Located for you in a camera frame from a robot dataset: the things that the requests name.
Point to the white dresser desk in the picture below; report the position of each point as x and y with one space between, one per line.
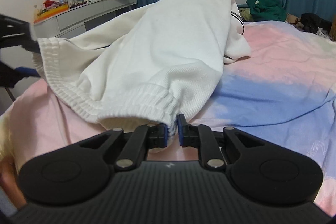
78 20

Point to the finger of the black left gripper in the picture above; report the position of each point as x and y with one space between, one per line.
9 77
15 32

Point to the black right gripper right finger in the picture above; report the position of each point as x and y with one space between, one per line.
223 150

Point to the white sweatpants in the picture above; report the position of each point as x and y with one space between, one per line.
147 65

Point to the orange tray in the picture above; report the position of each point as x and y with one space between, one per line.
50 13

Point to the green garment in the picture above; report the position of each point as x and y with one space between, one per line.
264 10

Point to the pastel pink blue bedsheet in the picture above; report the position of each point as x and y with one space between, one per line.
284 93

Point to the person hand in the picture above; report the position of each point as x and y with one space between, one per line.
9 182

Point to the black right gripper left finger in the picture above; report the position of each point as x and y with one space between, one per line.
126 151

